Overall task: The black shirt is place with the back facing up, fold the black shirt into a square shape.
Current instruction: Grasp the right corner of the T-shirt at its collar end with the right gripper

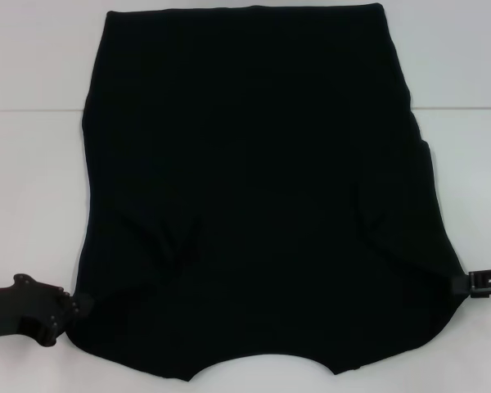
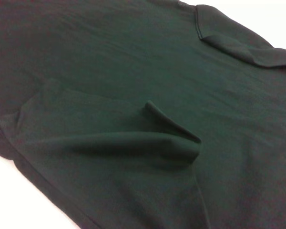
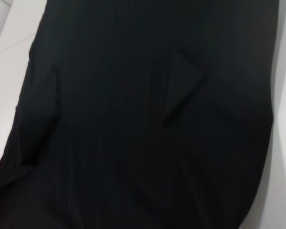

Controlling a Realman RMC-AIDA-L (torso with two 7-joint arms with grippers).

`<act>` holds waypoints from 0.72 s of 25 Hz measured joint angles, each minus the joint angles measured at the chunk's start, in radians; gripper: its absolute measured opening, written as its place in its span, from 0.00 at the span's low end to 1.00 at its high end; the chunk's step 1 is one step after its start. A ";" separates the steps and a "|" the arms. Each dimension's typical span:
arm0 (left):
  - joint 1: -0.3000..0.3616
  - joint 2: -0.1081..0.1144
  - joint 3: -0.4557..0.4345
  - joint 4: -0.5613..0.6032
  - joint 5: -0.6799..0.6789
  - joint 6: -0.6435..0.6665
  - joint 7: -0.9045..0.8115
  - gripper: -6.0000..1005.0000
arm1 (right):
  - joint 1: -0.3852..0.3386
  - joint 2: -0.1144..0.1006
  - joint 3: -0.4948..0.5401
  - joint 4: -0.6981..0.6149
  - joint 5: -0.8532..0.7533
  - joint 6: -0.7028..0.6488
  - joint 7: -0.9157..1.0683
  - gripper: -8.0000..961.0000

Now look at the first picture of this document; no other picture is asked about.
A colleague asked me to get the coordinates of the black shirt with FREE print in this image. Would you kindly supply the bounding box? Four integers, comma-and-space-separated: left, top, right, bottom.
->
67, 2, 462, 372

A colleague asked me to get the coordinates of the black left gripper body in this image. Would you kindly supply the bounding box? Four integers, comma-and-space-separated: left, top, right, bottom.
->
0, 273, 71, 339

